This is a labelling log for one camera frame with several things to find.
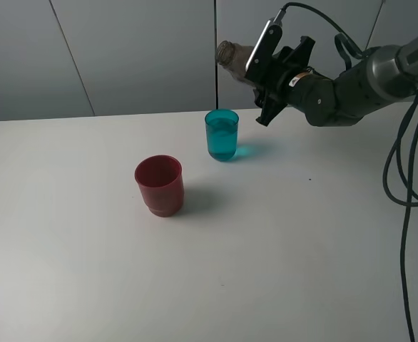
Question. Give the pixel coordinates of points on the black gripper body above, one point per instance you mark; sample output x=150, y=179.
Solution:
x=274, y=83

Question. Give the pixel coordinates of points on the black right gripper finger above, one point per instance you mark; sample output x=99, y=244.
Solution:
x=295, y=58

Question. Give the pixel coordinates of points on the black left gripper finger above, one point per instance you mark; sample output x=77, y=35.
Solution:
x=270, y=109

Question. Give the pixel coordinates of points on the teal transparent plastic cup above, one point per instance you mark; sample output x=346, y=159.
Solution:
x=221, y=128

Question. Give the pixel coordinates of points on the smoky transparent water bottle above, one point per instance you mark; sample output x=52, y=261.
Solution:
x=233, y=58

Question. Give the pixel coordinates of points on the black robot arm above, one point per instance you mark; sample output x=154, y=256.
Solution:
x=387, y=75

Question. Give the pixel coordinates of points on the red plastic cup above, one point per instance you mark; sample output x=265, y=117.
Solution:
x=160, y=182

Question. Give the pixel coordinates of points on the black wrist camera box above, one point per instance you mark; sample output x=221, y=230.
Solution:
x=261, y=56

